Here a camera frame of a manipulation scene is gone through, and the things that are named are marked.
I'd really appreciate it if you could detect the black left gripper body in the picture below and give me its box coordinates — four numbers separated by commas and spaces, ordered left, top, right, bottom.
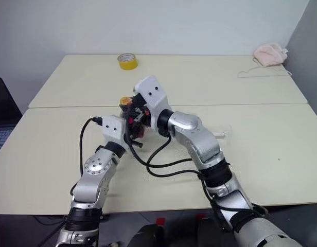
122, 115, 139, 145

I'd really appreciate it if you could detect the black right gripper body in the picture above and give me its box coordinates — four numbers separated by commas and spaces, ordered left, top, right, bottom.
130, 94, 152, 129

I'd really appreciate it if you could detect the clear bottle with dark drink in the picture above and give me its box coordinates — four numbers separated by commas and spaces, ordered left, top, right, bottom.
119, 102, 147, 140

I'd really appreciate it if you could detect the clear plastic bottle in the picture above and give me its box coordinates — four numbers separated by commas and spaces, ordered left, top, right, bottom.
214, 125, 233, 141

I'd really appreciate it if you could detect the yellow tape roll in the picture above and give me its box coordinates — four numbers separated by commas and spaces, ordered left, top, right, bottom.
117, 52, 138, 70

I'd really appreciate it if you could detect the dark rounded shape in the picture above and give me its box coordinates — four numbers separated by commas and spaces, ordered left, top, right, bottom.
127, 224, 165, 247

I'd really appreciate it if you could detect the pink cloth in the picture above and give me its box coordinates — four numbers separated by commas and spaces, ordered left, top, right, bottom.
253, 43, 288, 67

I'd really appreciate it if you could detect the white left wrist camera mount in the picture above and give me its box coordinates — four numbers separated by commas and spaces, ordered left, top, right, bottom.
102, 115, 128, 143

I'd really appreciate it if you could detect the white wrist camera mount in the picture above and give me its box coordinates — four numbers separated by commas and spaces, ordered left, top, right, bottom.
102, 115, 128, 143
133, 75, 172, 132

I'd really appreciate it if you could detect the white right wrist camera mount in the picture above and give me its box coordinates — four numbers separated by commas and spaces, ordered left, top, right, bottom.
133, 75, 172, 132

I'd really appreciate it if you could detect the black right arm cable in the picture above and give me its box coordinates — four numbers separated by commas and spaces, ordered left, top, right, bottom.
124, 123, 207, 181

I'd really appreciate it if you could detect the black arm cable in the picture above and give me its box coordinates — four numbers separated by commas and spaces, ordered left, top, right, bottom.
124, 123, 207, 181
70, 115, 105, 198

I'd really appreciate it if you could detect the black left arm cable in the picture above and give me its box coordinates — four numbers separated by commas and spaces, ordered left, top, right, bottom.
70, 115, 105, 198

